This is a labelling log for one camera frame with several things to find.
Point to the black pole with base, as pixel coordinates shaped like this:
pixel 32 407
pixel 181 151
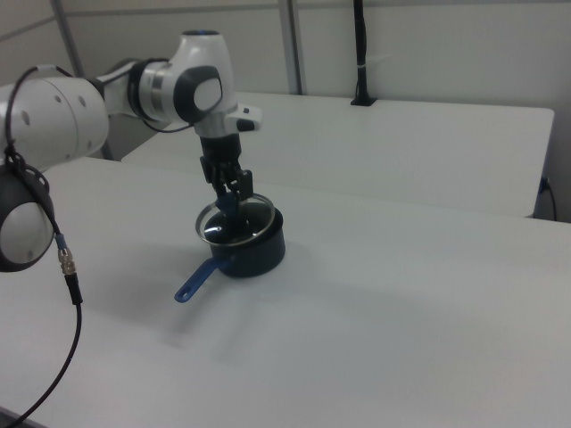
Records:
pixel 361 53

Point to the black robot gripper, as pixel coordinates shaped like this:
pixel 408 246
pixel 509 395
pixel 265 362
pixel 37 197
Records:
pixel 220 151

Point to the grey partition post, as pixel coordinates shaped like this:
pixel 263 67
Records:
pixel 67 35
pixel 294 44

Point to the white neighbouring table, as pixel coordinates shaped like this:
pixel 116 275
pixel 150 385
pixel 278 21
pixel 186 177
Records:
pixel 357 147

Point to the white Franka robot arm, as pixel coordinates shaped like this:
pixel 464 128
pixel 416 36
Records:
pixel 53 116

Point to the glass lid with blue knob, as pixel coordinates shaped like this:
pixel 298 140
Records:
pixel 250 223

